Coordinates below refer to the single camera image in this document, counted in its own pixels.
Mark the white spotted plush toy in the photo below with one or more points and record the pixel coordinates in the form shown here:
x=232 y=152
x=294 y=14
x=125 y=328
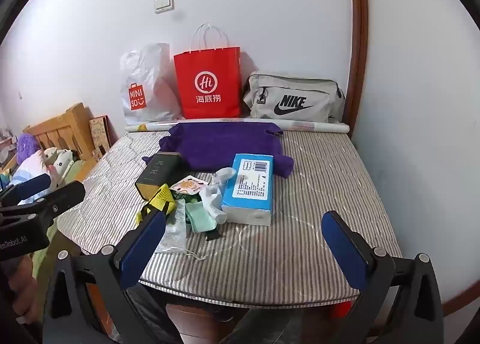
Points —
x=64 y=164
x=48 y=153

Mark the purple fluffy towel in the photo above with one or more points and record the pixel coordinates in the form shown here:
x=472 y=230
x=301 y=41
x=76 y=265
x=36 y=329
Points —
x=217 y=145

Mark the pastel pillow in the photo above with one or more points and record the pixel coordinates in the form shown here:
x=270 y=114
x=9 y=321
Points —
x=30 y=169

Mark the red paper shopping bag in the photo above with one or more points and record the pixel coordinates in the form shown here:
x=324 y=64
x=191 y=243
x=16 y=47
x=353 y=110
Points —
x=221 y=62

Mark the light green bed sheet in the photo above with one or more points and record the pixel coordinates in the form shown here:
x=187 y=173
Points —
x=80 y=171

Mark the dark green box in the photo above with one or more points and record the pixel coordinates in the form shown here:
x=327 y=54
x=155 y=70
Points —
x=157 y=175

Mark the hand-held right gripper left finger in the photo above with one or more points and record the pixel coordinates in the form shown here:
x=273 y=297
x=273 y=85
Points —
x=144 y=246

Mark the white rolled paper sheet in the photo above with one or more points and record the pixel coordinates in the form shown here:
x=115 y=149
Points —
x=318 y=126

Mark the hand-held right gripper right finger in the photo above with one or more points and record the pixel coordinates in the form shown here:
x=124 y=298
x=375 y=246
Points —
x=345 y=250

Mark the grey waist bag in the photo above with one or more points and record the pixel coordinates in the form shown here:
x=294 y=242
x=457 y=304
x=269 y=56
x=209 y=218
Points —
x=296 y=89

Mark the small printed packet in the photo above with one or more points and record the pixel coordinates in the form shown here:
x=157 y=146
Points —
x=189 y=184

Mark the brown wooden door frame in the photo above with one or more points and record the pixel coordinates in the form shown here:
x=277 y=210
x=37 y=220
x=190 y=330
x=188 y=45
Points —
x=358 y=47

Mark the person's leg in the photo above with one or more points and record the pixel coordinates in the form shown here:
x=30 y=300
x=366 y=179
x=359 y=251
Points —
x=187 y=321

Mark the blue tissue pack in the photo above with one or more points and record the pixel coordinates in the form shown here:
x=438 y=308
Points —
x=247 y=194

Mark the small black object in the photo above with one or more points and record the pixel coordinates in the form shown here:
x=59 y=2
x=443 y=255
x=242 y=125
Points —
x=213 y=236

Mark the wooden headboard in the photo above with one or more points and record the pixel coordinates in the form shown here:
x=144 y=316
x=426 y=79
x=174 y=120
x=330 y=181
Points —
x=71 y=126

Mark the purple fluffy plush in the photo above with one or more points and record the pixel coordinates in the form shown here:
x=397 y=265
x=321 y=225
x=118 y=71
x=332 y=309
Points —
x=28 y=145

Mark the white wall light switch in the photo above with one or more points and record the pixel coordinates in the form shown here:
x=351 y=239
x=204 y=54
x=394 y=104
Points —
x=164 y=2

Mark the light green sock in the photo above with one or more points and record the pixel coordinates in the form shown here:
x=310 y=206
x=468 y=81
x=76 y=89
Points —
x=198 y=216

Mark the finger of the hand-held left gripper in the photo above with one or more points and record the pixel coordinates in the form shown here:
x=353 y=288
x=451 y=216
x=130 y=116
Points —
x=30 y=188
x=60 y=199

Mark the yellow mesh item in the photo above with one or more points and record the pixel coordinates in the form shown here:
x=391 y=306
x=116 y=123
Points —
x=161 y=197

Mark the person's left hand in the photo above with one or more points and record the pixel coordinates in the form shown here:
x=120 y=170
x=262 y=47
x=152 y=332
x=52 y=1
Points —
x=23 y=272

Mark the green snack packet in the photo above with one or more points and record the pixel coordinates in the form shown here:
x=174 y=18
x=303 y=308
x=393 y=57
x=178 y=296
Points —
x=182 y=197

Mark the white sock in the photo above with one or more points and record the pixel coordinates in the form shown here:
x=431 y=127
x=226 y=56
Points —
x=225 y=174
x=213 y=205

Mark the grey striped mattress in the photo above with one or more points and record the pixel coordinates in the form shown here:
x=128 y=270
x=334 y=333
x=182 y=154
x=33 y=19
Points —
x=300 y=197

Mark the brown patterned box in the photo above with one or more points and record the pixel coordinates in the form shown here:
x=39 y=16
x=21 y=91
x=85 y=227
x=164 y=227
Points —
x=99 y=134

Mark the white plastic shopping bag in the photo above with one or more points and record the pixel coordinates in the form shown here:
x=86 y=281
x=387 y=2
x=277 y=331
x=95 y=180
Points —
x=144 y=74

